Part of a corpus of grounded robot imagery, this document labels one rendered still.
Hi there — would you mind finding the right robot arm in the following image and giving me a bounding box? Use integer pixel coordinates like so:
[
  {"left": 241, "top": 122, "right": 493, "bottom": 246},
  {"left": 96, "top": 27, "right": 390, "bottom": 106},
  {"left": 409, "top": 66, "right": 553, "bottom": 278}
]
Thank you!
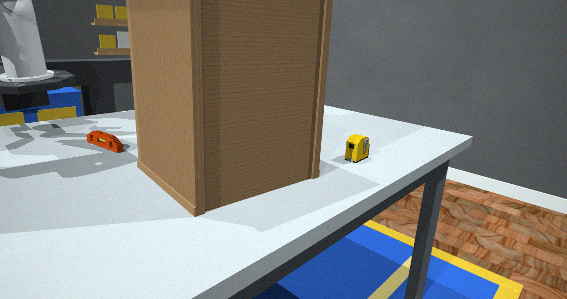
[{"left": 0, "top": 0, "right": 54, "bottom": 82}]

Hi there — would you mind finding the yellow tape measure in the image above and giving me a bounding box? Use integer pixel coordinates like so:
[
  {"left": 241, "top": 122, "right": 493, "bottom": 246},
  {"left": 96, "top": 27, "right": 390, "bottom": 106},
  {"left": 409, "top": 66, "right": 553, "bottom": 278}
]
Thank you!
[{"left": 345, "top": 134, "right": 370, "bottom": 163}]

